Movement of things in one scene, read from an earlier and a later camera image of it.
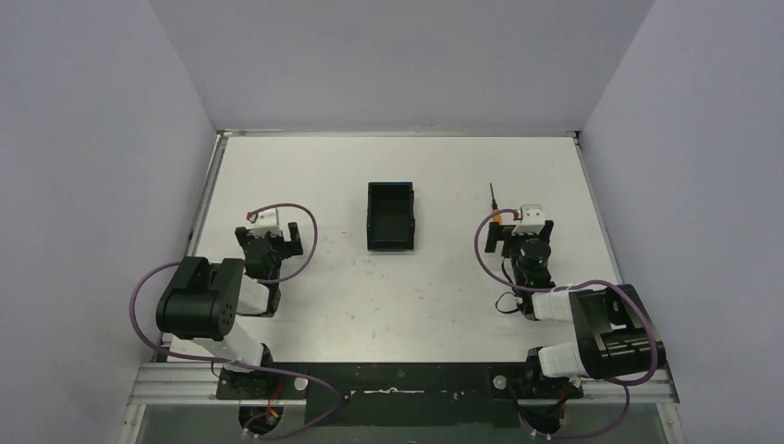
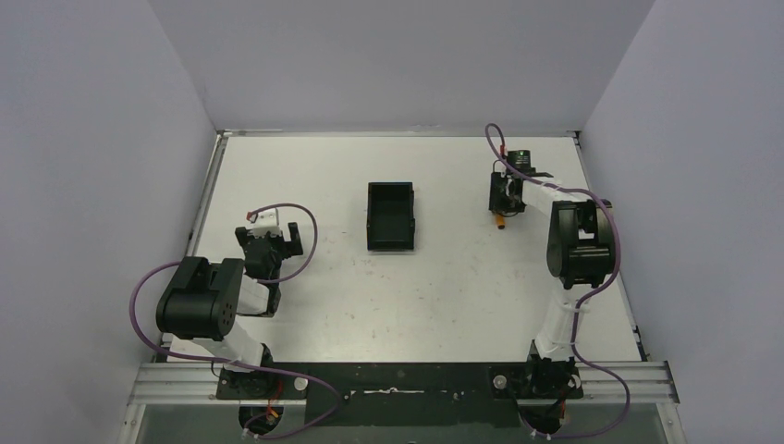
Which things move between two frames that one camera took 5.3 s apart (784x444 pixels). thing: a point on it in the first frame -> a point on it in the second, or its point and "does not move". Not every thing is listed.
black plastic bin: [390, 216] does not move
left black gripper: [281, 246] does not move
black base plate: [398, 395] does not move
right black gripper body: [513, 243] -> [499, 203]
